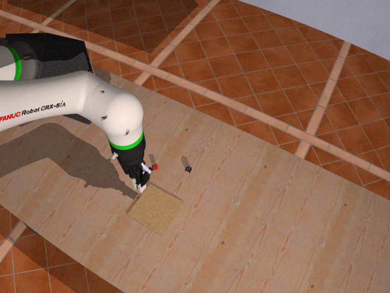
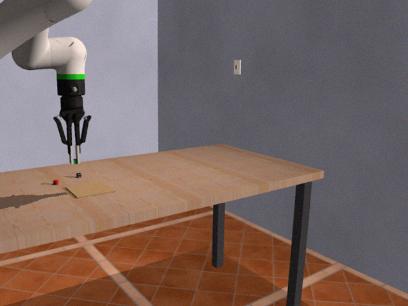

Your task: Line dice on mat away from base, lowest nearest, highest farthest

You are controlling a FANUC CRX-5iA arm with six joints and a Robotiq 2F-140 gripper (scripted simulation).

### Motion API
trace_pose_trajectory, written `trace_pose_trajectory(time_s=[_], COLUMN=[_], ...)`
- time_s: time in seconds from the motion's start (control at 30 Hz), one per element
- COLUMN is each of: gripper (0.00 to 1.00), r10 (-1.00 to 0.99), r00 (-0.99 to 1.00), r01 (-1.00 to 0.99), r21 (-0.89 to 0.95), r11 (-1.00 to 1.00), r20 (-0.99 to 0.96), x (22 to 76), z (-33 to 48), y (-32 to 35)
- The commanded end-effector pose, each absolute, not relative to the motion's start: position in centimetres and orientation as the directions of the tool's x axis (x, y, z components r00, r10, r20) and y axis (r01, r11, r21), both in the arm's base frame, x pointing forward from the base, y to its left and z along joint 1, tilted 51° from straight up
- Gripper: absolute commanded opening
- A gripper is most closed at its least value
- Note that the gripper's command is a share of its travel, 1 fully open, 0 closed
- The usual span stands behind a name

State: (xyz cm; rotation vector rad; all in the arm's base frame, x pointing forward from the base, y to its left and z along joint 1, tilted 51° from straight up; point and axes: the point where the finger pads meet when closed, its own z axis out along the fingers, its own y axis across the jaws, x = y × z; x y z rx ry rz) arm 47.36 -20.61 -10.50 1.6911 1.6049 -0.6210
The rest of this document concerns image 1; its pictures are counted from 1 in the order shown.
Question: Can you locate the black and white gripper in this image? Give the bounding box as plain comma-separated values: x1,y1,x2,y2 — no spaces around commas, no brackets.
117,153,153,193

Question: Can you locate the tan flat mat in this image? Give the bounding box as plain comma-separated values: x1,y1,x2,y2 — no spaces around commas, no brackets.
127,184,184,236

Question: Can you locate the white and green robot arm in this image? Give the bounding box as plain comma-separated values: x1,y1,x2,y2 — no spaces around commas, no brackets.
0,38,146,161

